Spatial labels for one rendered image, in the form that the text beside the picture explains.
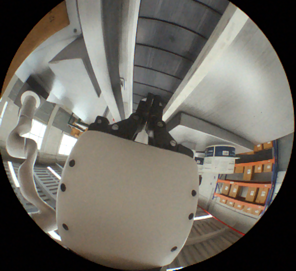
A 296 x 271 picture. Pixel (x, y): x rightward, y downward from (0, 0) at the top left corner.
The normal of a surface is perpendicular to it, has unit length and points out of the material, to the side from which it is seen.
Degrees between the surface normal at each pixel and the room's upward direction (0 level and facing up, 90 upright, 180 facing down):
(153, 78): 0
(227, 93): 0
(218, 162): 90
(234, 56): 0
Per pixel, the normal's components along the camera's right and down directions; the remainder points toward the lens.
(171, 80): -0.24, 0.91
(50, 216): 0.67, -0.73
